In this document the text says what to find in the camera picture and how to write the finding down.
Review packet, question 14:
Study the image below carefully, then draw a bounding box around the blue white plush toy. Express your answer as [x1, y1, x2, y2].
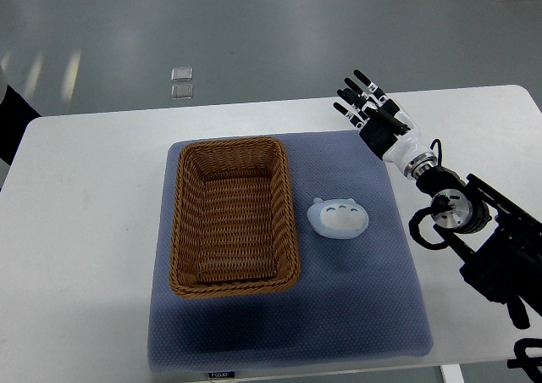
[307, 197, 369, 240]

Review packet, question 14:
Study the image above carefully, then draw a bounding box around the black cable loop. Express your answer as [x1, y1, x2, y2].
[408, 207, 452, 250]

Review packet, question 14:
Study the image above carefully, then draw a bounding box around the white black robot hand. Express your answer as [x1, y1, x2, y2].
[333, 69, 438, 176]

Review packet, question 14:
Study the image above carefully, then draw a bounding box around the upper floor metal plate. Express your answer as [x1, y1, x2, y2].
[171, 66, 193, 81]

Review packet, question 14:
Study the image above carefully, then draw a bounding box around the black device lower right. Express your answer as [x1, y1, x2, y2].
[506, 338, 542, 383]

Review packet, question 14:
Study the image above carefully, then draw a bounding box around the brown wicker basket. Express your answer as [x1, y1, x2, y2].
[169, 136, 301, 299]

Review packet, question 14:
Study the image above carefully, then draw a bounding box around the dark object at left edge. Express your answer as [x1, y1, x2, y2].
[0, 68, 41, 166]

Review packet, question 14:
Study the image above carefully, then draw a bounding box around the white table leg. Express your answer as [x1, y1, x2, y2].
[440, 364, 465, 383]

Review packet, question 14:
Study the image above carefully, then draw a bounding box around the blue padded mat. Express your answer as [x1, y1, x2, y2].
[148, 130, 433, 373]

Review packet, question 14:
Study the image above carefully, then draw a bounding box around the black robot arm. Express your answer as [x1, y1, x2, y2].
[334, 69, 541, 330]

